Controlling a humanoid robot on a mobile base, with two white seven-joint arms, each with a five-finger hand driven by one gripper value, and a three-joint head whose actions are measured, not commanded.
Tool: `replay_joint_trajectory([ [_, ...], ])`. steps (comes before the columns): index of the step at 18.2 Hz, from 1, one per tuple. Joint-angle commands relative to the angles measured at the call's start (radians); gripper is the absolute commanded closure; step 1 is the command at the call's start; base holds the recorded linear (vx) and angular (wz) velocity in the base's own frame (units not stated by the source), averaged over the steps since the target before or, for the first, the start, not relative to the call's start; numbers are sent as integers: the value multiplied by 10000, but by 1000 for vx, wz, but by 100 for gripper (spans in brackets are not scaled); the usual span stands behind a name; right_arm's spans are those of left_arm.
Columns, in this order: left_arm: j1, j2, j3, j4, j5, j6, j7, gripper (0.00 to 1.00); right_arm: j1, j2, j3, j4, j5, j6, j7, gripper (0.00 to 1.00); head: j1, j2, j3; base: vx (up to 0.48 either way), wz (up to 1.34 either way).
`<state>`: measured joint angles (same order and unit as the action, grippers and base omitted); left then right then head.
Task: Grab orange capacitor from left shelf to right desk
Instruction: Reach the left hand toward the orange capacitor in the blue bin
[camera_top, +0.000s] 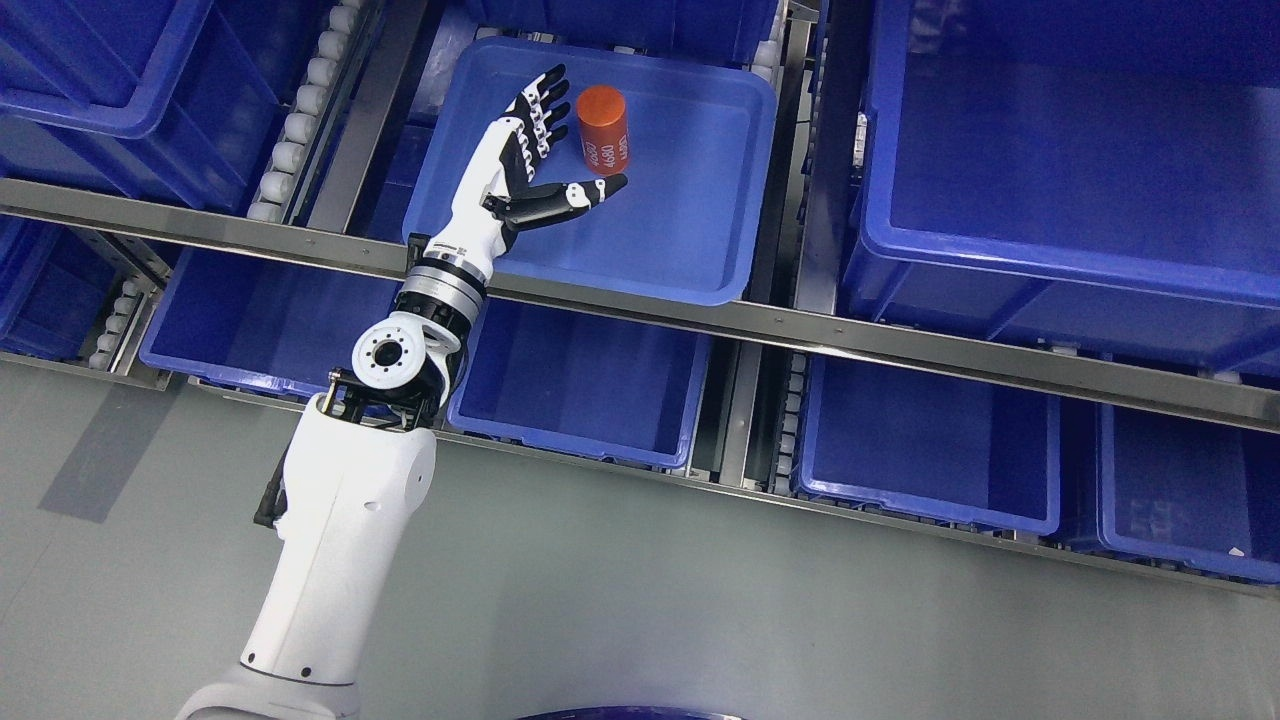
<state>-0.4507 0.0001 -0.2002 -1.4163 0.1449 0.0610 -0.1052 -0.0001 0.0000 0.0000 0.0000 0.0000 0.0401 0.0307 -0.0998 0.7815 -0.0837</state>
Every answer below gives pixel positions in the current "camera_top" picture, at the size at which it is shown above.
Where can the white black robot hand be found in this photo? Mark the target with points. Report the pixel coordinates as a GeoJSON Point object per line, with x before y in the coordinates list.
{"type": "Point", "coordinates": [497, 197]}

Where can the orange cylindrical capacitor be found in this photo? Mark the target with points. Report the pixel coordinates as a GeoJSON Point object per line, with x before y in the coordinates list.
{"type": "Point", "coordinates": [603, 129]}

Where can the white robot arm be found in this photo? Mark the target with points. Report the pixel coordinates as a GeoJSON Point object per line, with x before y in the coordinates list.
{"type": "Point", "coordinates": [358, 466]}

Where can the shallow blue tray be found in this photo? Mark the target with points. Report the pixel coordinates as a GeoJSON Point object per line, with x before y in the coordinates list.
{"type": "Point", "coordinates": [682, 229]}

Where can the white roller track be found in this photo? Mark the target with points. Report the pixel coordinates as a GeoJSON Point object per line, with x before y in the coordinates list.
{"type": "Point", "coordinates": [296, 158]}

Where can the blue lower bin middle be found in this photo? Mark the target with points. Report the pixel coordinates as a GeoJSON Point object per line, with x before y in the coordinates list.
{"type": "Point", "coordinates": [583, 384]}

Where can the blue lower bin left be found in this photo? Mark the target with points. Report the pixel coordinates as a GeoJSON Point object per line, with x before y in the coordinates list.
{"type": "Point", "coordinates": [277, 329]}

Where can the blue bin top centre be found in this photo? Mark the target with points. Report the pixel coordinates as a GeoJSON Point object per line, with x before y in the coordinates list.
{"type": "Point", "coordinates": [711, 32]}

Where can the blue bin upper left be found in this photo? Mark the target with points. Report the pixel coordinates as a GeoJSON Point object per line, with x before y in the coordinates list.
{"type": "Point", "coordinates": [163, 101]}

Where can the blue bin far left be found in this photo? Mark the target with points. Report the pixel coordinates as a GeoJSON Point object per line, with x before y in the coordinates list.
{"type": "Point", "coordinates": [53, 286]}

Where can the large blue bin right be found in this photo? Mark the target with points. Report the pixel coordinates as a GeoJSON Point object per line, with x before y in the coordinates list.
{"type": "Point", "coordinates": [1097, 175]}

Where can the blue lower bin far right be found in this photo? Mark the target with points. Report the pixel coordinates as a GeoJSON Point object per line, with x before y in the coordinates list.
{"type": "Point", "coordinates": [1158, 488]}

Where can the steel shelf rail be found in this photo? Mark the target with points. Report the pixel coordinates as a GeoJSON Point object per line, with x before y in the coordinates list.
{"type": "Point", "coordinates": [1144, 389]}

